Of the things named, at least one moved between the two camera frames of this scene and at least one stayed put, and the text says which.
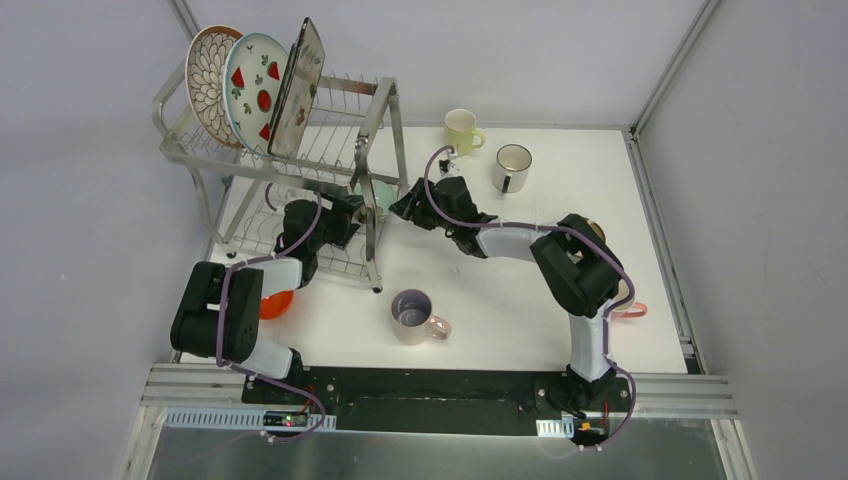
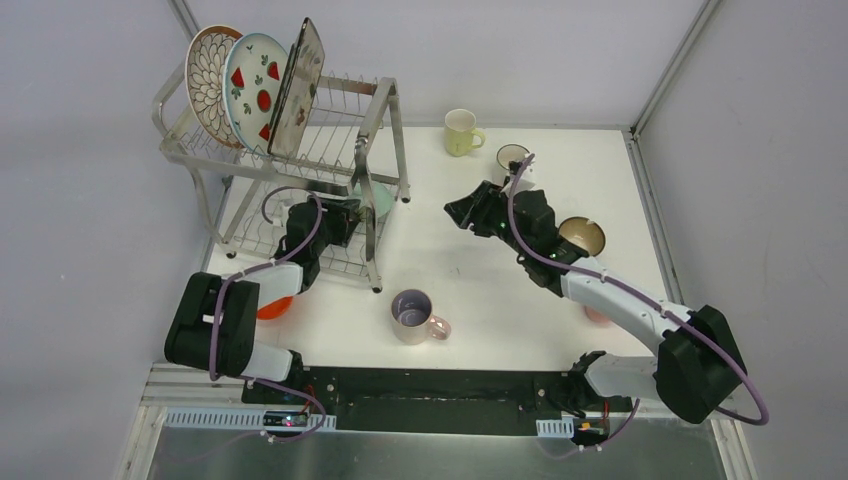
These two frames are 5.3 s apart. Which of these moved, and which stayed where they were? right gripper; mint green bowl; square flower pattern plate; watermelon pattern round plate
Moved: right gripper
Stayed: mint green bowl; watermelon pattern round plate; square flower pattern plate
